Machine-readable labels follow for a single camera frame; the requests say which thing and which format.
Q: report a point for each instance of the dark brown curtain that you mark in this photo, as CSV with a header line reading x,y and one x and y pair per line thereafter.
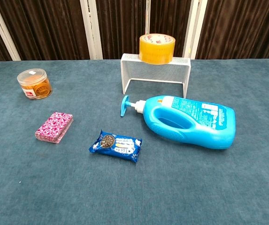
x,y
49,28

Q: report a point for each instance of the yellow packing tape roll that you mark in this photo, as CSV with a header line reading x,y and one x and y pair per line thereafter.
x,y
156,52

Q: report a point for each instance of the thin white frame post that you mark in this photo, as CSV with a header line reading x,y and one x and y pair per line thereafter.
x,y
148,16

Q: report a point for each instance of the blue table cloth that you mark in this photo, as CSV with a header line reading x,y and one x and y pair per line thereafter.
x,y
31,187

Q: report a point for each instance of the blue Oreo cookie pack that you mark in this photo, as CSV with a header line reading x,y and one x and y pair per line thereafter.
x,y
115,147

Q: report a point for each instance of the orange snack jar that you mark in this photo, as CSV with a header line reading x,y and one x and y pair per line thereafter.
x,y
34,87

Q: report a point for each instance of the white mesh desk shelf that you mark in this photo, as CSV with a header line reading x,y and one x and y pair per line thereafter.
x,y
148,70

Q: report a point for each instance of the blue pump detergent bottle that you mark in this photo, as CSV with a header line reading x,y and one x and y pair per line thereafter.
x,y
195,123

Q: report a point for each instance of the pink patterned packet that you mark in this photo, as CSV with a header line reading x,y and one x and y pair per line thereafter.
x,y
54,126

